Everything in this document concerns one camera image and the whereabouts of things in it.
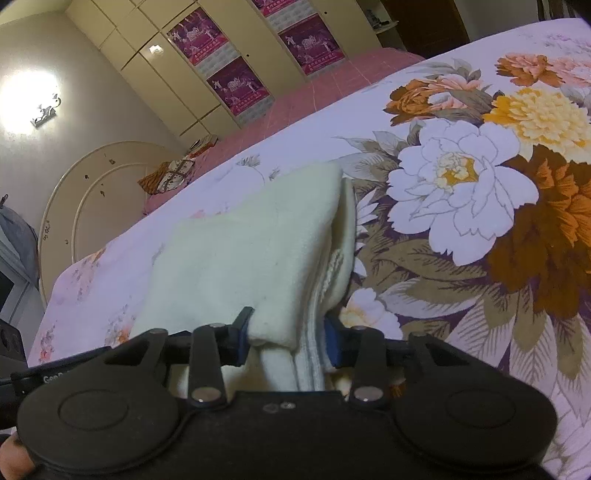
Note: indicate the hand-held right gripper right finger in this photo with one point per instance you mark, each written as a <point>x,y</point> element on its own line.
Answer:
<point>334,344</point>

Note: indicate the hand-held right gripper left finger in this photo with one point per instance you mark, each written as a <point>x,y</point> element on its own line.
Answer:
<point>241,339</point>

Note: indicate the cream cloth garment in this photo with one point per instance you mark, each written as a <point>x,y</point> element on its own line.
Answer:
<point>240,249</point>

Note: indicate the person's left hand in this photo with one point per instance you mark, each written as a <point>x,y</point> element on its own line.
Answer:
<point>13,457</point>

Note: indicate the hanging grey cloth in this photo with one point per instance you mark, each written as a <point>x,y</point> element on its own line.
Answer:
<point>18,235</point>

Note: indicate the lilac floral bed sheet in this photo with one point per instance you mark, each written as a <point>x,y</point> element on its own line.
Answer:
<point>461,230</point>

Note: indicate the cream arched headboard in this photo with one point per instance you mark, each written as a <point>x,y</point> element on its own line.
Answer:
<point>92,194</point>

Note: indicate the plaid patterned pillow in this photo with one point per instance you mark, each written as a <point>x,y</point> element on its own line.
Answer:
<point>178,173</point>

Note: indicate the orange patterned cloth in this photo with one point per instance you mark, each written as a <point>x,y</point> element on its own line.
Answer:
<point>152,180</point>

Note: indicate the small book pile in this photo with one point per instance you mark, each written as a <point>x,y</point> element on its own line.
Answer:
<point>203,145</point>

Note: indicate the pink bed cover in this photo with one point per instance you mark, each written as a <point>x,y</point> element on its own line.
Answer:
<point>323,87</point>

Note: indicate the cream wardrobe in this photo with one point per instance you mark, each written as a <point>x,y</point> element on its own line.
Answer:
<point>184,60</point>

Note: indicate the cream open shelf unit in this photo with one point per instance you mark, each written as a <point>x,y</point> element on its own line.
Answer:
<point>383,18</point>

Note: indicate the lit wall lamp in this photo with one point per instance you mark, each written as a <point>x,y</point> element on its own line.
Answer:
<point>46,110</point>

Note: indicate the magenta wall poster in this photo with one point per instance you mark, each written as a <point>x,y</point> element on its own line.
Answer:
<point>197,36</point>
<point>311,44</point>
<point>239,88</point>
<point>271,5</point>

